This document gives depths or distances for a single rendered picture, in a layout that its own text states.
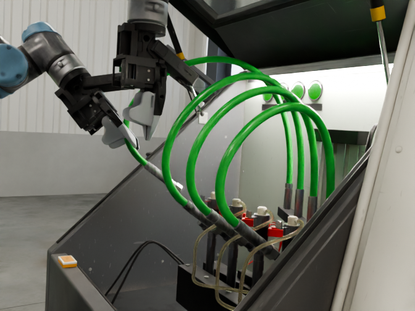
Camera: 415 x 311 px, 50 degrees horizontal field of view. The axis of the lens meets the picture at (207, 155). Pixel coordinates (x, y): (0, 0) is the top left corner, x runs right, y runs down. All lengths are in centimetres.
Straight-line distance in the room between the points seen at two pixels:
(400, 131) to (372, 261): 18
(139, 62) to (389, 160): 45
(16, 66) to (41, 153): 656
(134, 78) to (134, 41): 7
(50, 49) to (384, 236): 77
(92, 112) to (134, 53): 20
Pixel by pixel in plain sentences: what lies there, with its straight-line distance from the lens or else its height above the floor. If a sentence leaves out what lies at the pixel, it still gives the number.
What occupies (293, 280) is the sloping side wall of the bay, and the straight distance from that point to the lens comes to 61.
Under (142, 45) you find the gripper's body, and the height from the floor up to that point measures 142.
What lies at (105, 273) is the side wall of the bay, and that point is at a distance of 121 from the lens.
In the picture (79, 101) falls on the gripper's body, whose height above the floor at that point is 131.
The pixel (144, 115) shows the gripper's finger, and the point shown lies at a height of 129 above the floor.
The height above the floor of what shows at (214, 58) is 143.
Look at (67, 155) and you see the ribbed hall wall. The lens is 755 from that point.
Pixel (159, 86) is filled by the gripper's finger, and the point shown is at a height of 135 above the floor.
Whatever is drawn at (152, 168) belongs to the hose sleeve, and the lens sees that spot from 97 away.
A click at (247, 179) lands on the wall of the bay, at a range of 130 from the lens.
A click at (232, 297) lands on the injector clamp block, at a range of 82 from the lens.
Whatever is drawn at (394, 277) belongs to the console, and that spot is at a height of 111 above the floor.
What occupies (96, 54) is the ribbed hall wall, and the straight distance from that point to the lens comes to 774.
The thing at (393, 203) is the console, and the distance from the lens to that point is 62.
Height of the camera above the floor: 128
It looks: 4 degrees down
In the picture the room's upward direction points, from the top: 4 degrees clockwise
